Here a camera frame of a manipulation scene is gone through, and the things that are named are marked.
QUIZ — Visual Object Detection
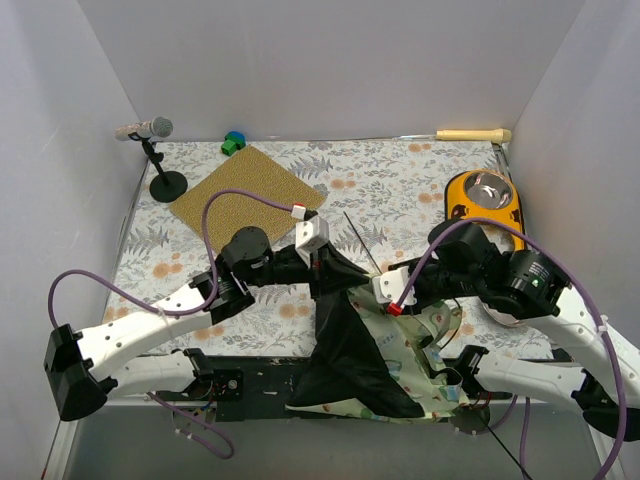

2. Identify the green avocado print pet tent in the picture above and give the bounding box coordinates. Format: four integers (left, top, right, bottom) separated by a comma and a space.
285, 269, 474, 425

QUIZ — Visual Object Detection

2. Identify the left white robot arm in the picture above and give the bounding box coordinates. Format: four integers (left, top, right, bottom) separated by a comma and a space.
44, 221, 369, 422

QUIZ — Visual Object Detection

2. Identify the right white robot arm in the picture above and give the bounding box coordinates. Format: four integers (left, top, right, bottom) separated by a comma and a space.
408, 218, 639, 442

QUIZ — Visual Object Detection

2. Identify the loose steel pet bowl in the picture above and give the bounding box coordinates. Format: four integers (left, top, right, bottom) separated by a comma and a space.
482, 303, 524, 328

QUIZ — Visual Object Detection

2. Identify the yellow double pet bowl stand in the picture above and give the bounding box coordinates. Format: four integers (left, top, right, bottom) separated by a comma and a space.
444, 170, 525, 234

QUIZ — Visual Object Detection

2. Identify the steel bowl in stand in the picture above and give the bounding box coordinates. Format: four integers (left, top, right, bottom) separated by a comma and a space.
463, 171, 514, 210

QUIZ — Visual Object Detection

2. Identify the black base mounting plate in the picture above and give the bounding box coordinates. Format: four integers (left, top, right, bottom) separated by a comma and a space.
154, 356, 514, 424

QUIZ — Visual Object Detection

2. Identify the green and blue toy block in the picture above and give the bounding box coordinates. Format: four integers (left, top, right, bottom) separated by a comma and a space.
221, 131, 246, 156

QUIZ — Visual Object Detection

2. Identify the grey head microphone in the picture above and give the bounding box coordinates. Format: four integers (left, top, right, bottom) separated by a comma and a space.
114, 117, 174, 141

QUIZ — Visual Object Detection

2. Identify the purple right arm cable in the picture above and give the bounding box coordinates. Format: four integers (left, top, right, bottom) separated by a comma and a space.
394, 217, 629, 480

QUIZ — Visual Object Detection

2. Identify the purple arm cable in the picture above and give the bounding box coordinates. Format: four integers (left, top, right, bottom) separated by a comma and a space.
47, 189, 307, 459
394, 217, 629, 480

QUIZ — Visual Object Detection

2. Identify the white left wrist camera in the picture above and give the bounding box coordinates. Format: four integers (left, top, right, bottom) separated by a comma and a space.
295, 216, 329, 255

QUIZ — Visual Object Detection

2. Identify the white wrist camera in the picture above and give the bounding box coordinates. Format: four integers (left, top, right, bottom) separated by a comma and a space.
371, 266, 417, 316
295, 216, 329, 255

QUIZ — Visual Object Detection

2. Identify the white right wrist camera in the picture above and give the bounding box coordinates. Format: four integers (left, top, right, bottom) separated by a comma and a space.
371, 266, 417, 316

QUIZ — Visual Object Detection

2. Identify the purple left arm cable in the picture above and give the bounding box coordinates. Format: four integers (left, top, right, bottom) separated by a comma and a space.
47, 189, 307, 459

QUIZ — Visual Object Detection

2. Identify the aluminium frame rail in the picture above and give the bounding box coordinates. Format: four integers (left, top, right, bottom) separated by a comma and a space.
46, 394, 611, 479

